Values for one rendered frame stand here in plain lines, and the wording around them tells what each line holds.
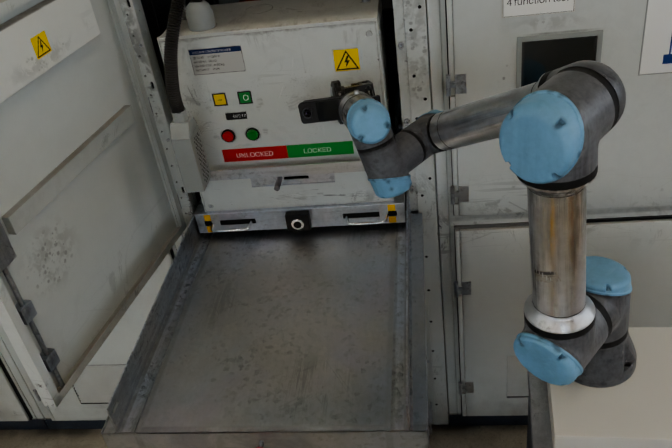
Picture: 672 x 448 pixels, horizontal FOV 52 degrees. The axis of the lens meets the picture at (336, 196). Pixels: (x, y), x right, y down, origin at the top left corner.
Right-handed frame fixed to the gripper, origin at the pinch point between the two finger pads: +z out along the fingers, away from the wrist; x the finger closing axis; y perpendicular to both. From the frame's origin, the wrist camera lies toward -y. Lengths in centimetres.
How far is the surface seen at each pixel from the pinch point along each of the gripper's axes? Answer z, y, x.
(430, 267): 16, 21, -54
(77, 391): 56, -94, -91
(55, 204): -13, -61, -9
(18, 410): 65, -117, -98
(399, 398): -44, -2, -51
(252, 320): -14, -27, -43
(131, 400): -30, -53, -47
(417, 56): 0.2, 20.5, 5.3
